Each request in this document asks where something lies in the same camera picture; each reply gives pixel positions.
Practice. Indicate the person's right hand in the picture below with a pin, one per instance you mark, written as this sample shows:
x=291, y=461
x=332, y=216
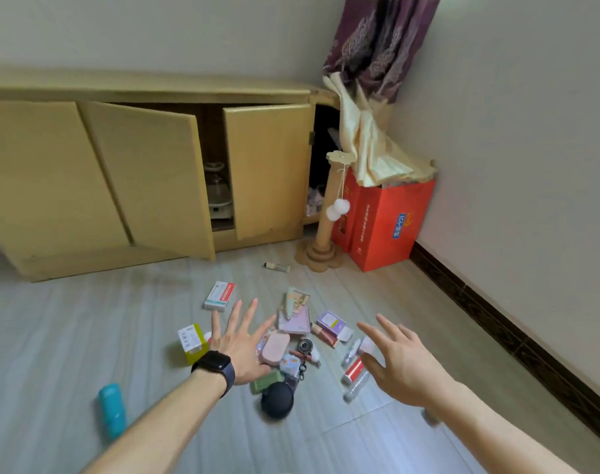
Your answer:
x=411, y=370

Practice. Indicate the person's left hand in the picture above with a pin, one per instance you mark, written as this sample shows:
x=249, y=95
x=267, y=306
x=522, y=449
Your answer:
x=238, y=352

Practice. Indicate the person's left middle finger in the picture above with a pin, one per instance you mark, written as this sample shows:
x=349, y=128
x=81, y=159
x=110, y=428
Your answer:
x=249, y=314

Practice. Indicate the person's left little finger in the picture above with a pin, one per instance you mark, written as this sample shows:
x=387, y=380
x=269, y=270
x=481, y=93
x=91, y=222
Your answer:
x=215, y=324

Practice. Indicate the person's right thumb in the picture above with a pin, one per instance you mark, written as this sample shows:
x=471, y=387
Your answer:
x=374, y=367

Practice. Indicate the person's right middle finger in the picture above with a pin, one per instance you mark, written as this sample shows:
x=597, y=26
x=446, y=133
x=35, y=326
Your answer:
x=390, y=326

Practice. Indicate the person's left forearm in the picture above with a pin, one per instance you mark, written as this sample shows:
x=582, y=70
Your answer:
x=162, y=429

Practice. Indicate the person's right forearm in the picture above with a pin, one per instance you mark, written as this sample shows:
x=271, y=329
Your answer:
x=487, y=439

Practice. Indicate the red and white tube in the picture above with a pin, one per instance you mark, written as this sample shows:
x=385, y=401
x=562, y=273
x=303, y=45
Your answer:
x=353, y=371

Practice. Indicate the yellow-green box with white label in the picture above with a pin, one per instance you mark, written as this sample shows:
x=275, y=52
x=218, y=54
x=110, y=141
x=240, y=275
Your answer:
x=194, y=343

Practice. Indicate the red and white medicine box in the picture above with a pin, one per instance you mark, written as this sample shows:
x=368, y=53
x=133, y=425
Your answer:
x=219, y=296

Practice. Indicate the black smartwatch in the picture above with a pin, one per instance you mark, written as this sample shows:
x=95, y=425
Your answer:
x=216, y=365

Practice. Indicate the pink oval case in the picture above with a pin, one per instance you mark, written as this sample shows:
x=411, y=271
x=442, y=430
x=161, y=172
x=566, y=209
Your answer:
x=275, y=348

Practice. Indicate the beige printed packet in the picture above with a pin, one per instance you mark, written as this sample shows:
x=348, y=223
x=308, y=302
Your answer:
x=296, y=301

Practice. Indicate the small beige tube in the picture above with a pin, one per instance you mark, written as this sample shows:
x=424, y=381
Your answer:
x=276, y=267

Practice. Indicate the purple and white box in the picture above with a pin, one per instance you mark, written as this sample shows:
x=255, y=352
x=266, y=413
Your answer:
x=332, y=323

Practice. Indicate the orange cosmetic tube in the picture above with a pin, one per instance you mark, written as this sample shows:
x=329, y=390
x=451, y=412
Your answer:
x=324, y=335

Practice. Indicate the small light blue packet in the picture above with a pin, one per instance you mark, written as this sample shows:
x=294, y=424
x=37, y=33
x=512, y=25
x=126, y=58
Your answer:
x=289, y=365

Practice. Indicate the green soap bar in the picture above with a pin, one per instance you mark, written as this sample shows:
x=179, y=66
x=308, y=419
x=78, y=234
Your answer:
x=266, y=381

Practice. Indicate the black round pouch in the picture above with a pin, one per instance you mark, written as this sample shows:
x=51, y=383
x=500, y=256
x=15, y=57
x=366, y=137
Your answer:
x=277, y=402

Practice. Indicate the large red cardboard box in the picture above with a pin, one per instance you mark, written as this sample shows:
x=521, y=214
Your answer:
x=389, y=227

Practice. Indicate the slim red cardboard box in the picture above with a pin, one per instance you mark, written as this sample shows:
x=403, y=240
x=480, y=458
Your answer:
x=344, y=231

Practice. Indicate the white electric kettle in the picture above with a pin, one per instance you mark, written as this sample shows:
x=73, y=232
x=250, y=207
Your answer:
x=218, y=192

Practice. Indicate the white pompom balls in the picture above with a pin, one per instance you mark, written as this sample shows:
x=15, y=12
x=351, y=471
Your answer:
x=338, y=209

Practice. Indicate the clutter inside cabinet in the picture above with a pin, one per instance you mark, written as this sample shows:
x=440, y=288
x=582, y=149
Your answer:
x=315, y=202

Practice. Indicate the teal bottle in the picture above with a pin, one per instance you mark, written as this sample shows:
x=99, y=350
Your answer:
x=112, y=412

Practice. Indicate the narrow open yellow cabinet door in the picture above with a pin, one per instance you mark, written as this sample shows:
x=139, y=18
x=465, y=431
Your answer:
x=268, y=172

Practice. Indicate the wide open yellow cabinet door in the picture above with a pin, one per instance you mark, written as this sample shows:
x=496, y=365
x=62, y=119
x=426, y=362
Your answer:
x=152, y=177

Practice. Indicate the cream curtain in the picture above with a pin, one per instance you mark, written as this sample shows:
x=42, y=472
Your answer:
x=374, y=148

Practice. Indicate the closed yellow cabinet door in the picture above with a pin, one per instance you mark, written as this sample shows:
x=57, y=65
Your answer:
x=43, y=182

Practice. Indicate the yellow wooden cabinet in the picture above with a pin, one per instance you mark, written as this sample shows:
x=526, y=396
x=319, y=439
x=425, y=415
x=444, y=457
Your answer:
x=147, y=88

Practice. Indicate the purple patterned curtain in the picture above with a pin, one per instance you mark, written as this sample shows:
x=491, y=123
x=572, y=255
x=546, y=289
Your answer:
x=379, y=44

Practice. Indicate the cardboard cat scratching post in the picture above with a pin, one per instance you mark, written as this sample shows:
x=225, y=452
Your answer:
x=327, y=231

